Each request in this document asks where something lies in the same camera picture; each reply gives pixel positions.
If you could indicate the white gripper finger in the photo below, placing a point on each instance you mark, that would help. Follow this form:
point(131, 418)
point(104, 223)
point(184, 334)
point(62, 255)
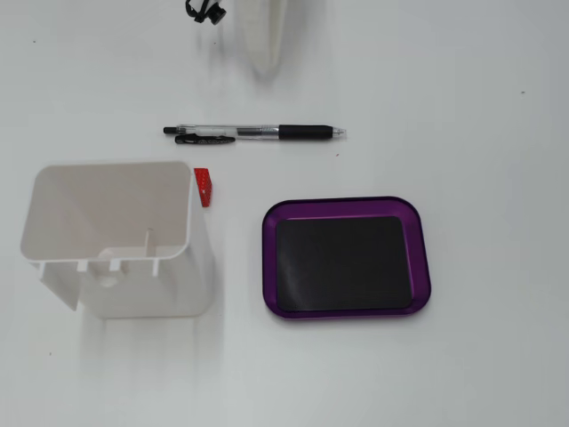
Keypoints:
point(271, 35)

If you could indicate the black clear retractable gel pen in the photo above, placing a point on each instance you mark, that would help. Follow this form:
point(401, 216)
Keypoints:
point(302, 132)

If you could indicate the white plastic pen holder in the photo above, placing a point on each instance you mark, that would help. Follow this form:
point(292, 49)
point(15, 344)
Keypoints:
point(146, 284)

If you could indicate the small red perforated block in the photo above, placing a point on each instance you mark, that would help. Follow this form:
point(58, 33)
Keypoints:
point(204, 184)

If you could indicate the purple metal tray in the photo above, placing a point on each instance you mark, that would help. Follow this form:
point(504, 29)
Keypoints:
point(269, 262)

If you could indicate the black rectangular tray mat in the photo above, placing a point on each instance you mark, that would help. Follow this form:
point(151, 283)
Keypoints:
point(342, 264)

